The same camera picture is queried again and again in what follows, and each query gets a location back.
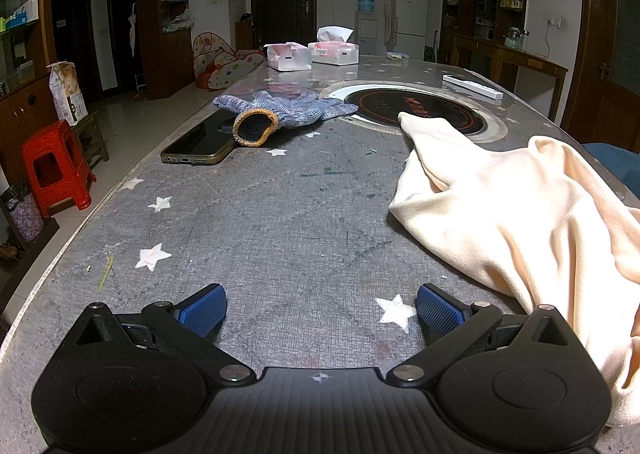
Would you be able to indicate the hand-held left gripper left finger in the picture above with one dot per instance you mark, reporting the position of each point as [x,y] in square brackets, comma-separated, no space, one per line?
[202,309]

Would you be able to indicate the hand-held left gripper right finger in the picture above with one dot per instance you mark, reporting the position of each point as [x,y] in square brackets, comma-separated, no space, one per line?
[440,314]

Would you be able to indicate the cream sweatshirt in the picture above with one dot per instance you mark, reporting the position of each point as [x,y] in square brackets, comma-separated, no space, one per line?
[525,214]

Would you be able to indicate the grey star print tablecloth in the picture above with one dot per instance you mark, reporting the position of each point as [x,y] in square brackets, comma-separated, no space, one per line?
[275,234]

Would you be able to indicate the dark smartphone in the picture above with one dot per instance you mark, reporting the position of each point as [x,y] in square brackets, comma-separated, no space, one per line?
[200,138]

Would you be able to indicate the floral print bin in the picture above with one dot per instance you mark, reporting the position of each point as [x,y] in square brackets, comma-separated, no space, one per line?
[22,216]

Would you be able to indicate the round built-in induction cooktop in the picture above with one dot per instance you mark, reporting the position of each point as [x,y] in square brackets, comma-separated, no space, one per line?
[430,111]

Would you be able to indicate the red plastic stool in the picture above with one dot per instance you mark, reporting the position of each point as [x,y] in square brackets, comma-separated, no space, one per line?
[55,163]

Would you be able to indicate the small wooden stool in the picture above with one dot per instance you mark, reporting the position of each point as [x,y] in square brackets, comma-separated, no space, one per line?
[92,131]

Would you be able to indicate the blue knit work glove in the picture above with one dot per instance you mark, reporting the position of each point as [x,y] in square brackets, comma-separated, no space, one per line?
[295,111]

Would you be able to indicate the white remote control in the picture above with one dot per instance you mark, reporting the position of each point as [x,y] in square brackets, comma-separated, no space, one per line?
[472,86]

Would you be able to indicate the blue sofa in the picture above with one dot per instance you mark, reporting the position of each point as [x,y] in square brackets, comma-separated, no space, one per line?
[612,156]

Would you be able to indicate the polka dot play tent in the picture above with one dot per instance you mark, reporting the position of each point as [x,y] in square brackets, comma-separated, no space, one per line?
[225,63]

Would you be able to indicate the printed paper sack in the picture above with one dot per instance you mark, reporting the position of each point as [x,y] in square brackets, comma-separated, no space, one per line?
[67,93]

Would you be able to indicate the tall wooden shelf unit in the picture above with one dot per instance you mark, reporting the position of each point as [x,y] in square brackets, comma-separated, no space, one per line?
[170,48]

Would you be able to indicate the white tissue box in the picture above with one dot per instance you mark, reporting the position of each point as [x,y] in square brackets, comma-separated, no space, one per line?
[287,58]

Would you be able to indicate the wooden side table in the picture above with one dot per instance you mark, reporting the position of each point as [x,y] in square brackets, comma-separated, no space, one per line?
[510,56]

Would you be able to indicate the wooden shelf cabinet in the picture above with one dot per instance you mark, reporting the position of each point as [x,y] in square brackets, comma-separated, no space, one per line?
[20,98]

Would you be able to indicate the pink tissue box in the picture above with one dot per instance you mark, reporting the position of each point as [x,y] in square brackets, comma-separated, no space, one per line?
[334,52]

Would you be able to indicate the glass kettle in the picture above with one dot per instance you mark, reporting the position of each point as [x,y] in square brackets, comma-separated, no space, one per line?
[512,37]

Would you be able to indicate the white folded umbrella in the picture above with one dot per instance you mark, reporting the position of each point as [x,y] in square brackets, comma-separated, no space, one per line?
[132,28]

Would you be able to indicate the white plastic bag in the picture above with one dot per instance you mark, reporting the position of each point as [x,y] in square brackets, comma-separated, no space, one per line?
[180,19]

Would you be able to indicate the white water dispenser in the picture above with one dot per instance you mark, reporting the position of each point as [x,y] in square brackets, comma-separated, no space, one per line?
[367,28]

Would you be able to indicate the white refrigerator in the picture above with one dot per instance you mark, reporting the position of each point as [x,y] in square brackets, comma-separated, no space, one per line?
[410,13]

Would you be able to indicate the wooden door with glass pane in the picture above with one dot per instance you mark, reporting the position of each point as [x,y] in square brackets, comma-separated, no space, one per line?
[610,33]

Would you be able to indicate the white wall socket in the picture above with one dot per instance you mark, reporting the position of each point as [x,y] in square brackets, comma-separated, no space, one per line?
[554,22]

